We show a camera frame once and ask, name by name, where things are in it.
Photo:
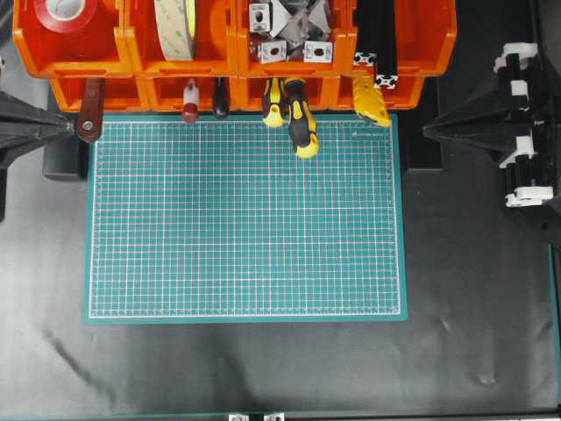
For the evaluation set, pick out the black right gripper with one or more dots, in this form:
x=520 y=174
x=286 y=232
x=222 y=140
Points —
x=532 y=163

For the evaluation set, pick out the black left arm gripper tip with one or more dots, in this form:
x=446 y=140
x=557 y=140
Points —
x=22 y=124

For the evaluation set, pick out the red vinyl tape roll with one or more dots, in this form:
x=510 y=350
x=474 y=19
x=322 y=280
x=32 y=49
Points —
x=65 y=16

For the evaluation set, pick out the cream double-sided tape roll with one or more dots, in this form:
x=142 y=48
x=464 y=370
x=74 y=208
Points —
x=176 y=26

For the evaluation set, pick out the orange lower bin right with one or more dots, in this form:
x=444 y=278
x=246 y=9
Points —
x=405 y=96

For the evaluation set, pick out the orange lower bin left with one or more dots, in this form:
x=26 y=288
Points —
x=121 y=94

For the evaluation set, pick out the orange bin top left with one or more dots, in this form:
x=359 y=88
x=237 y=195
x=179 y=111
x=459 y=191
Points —
x=98 y=50

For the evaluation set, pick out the orange bin top right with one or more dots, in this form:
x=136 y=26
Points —
x=426 y=33

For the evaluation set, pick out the black aluminium extrusion right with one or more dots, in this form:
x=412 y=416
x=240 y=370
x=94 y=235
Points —
x=385 y=44

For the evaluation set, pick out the black aluminium extrusion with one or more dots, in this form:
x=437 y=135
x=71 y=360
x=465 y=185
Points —
x=385 y=44
x=366 y=21

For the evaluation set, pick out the yellow utility knife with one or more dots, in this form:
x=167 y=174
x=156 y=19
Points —
x=368 y=101

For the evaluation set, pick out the black aluminium extrusion left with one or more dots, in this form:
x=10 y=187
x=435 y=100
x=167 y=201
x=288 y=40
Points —
x=366 y=21

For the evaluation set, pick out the orange bin with brackets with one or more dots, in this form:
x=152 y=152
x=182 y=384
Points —
x=249 y=66

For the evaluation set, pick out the long yellow black screwdriver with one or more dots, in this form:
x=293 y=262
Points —
x=301 y=122

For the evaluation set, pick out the green grid cutting mat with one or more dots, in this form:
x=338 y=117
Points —
x=220 y=222

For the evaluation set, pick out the short yellow black screwdriver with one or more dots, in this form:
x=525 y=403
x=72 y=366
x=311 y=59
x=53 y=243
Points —
x=273 y=103

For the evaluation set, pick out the black rack base plate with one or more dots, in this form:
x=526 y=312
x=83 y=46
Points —
x=66 y=160

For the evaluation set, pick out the brown wooden handle tool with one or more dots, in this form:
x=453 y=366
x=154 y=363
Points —
x=89 y=123

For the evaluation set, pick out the silver corner bracket lower right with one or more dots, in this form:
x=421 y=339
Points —
x=317 y=52

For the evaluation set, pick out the silver corner bracket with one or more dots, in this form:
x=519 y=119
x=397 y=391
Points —
x=260 y=17
x=317 y=52
x=298 y=21
x=268 y=51

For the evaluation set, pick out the dark brown handle tool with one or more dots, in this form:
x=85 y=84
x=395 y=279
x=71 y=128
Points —
x=221 y=99

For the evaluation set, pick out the silver corner bracket top centre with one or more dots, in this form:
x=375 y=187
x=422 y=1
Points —
x=298 y=21

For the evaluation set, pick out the silver corner bracket lower left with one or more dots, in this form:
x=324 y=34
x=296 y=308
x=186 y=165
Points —
x=268 y=51

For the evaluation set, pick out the silver corner bracket upper left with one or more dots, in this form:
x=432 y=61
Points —
x=260 y=17

